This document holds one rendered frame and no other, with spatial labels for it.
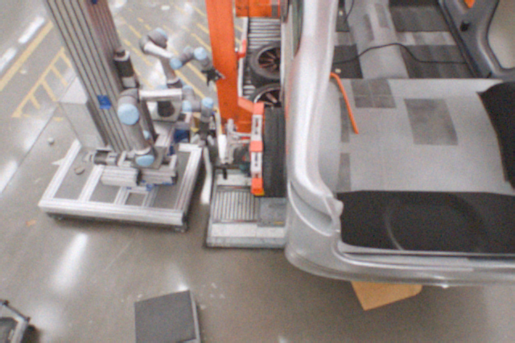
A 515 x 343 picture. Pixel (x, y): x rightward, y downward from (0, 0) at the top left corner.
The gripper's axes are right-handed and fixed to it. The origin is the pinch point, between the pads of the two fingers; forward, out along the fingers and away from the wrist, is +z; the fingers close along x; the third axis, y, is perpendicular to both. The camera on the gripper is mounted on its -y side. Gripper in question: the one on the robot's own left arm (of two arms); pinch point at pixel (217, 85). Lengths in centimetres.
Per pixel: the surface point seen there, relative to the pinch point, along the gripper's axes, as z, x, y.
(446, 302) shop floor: 148, -11, 191
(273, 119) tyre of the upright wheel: 7, -1, 55
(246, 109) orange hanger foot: 40.9, 11.6, 1.3
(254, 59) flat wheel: 85, 87, -75
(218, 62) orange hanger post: -10.5, 12.0, -4.3
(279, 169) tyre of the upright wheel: 21, -26, 76
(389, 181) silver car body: 50, 15, 131
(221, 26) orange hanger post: -36.2, 23.1, 3.3
